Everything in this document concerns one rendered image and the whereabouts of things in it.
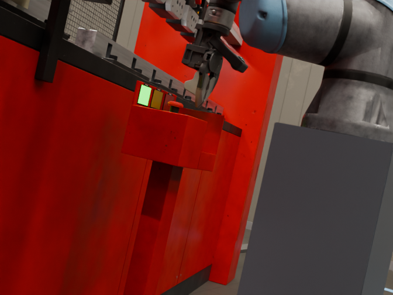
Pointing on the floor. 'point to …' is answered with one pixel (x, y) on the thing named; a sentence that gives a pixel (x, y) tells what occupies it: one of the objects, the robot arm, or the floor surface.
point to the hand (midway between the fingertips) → (200, 103)
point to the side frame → (230, 93)
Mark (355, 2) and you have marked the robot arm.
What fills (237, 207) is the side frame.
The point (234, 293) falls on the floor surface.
